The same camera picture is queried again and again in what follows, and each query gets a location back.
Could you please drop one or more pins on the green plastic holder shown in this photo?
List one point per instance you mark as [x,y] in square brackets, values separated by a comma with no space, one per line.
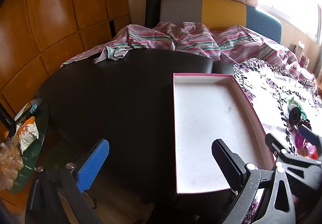
[303,114]

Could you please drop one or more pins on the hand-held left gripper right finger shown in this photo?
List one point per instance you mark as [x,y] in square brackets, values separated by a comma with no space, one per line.
[227,161]

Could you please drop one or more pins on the black round object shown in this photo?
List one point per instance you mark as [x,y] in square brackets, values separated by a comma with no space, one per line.
[294,117]

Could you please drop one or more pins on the orange white snack packet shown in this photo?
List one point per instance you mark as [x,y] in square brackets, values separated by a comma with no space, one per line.
[26,133]

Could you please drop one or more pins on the white embroidered floral tablecloth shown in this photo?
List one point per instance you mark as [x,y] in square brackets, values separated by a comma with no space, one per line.
[266,93]

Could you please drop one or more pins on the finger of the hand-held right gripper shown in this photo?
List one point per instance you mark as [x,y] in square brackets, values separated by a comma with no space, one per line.
[308,133]
[299,161]

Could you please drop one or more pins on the round glass side table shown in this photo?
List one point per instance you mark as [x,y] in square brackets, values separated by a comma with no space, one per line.
[37,143]

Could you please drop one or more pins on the black rolled mat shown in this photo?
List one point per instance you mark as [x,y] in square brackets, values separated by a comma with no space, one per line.
[153,7]

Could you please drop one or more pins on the white carton box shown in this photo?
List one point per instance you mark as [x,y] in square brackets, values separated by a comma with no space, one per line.
[301,52]

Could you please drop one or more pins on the black padded bench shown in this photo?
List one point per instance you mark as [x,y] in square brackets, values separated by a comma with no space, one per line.
[113,100]

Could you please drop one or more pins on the pink shallow box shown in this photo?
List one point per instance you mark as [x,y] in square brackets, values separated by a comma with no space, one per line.
[206,118]

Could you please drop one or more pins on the magenta plastic toy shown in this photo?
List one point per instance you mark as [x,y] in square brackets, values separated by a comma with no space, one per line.
[300,139]

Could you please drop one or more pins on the pink striped bedsheet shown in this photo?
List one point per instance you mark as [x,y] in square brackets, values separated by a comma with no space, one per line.
[191,37]

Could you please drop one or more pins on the crumpled clear plastic bag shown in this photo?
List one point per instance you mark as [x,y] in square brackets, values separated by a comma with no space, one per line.
[8,163]

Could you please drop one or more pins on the brown wooden wardrobe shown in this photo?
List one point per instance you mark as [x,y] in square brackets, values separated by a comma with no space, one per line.
[50,12]

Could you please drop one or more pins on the green white plug-in device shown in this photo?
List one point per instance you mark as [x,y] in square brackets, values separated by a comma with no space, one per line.
[293,102]

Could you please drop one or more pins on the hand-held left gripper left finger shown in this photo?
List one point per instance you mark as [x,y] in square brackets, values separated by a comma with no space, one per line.
[93,163]

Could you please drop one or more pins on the pink plastic toy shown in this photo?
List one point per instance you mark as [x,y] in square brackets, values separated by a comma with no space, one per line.
[311,150]

